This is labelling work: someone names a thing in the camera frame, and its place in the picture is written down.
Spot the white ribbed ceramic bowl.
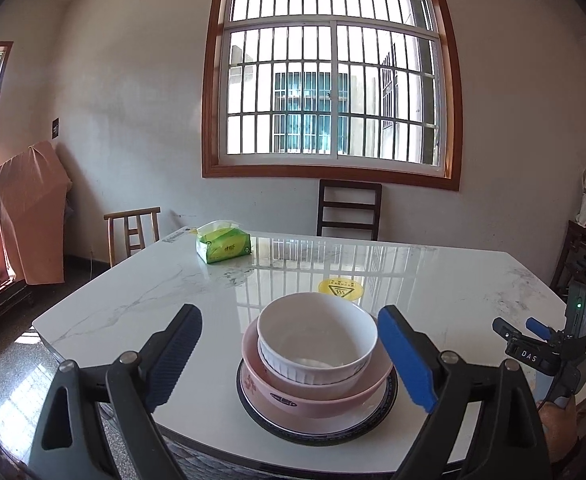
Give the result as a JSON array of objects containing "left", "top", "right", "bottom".
[{"left": 256, "top": 292, "right": 378, "bottom": 386}]

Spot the person's right hand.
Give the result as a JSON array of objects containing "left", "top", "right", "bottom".
[{"left": 538, "top": 396, "right": 578, "bottom": 463}]

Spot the black rimmed white plate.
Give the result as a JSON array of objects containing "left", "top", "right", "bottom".
[{"left": 235, "top": 361, "right": 398, "bottom": 446}]

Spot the pink ceramic bowl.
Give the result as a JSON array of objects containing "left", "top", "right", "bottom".
[{"left": 239, "top": 321, "right": 393, "bottom": 418}]

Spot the light wooden chair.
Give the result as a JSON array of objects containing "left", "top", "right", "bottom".
[{"left": 103, "top": 207, "right": 162, "bottom": 268}]

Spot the green tissue box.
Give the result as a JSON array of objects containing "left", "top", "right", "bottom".
[{"left": 195, "top": 220, "right": 252, "bottom": 264}]

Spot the pink covered furniture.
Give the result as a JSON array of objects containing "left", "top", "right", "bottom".
[{"left": 0, "top": 141, "right": 72, "bottom": 285}]

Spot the dark wooden chair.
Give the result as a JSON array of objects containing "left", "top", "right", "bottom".
[{"left": 316, "top": 179, "right": 383, "bottom": 240}]

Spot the large barred window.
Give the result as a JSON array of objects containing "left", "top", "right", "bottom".
[{"left": 202, "top": 0, "right": 463, "bottom": 191}]

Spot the black wall switch plate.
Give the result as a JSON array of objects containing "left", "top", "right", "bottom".
[{"left": 51, "top": 117, "right": 60, "bottom": 139}]

